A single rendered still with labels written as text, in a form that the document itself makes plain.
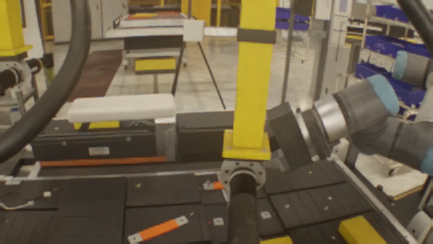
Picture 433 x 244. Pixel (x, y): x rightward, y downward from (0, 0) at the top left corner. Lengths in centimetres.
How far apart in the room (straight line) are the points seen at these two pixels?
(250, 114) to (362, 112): 22
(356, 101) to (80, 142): 78
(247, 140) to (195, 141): 46
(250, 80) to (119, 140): 57
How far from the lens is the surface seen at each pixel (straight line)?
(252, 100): 46
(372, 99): 57
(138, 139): 93
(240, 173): 52
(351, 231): 75
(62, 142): 98
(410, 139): 67
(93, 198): 83
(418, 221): 96
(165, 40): 519
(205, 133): 93
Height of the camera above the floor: 153
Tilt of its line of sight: 26 degrees down
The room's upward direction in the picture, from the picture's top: 3 degrees clockwise
